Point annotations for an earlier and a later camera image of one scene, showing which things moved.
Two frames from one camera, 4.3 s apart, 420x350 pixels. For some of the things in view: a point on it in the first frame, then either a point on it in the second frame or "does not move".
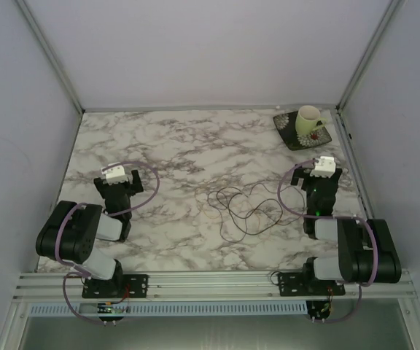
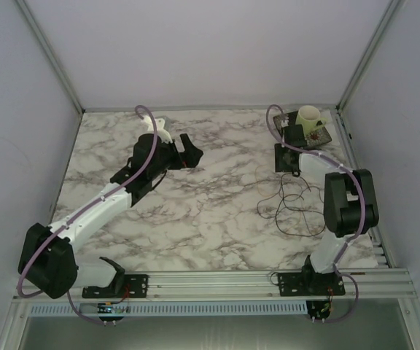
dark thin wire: [240, 217] -> [296, 174]
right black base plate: [298, 284] does not move
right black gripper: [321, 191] -> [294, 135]
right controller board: [319, 309] does not move
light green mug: [308, 119] does not move
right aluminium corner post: [389, 16] does not move
